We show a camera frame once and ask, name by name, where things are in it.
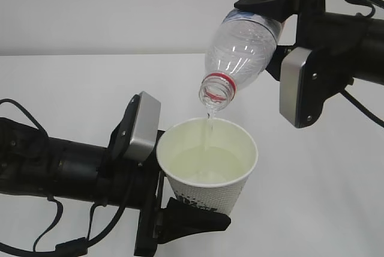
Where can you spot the white paper cup green logo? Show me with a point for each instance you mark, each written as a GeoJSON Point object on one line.
{"type": "Point", "coordinates": [207, 162]}

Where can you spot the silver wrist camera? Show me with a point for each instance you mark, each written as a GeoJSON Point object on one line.
{"type": "Point", "coordinates": [291, 80]}
{"type": "Point", "coordinates": [144, 134]}

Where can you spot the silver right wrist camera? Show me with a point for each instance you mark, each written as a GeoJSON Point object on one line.
{"type": "Point", "coordinates": [291, 80]}

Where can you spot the Nongfu Spring water bottle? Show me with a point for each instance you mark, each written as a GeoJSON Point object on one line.
{"type": "Point", "coordinates": [240, 50]}

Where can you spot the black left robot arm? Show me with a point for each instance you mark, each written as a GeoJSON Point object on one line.
{"type": "Point", "coordinates": [35, 164]}

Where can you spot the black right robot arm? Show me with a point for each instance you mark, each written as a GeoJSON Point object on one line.
{"type": "Point", "coordinates": [330, 51]}

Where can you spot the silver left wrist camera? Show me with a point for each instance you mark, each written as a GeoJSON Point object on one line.
{"type": "Point", "coordinates": [144, 134]}

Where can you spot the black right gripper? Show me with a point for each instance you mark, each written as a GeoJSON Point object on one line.
{"type": "Point", "coordinates": [310, 27]}

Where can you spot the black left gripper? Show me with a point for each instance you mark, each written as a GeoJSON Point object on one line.
{"type": "Point", "coordinates": [139, 185]}

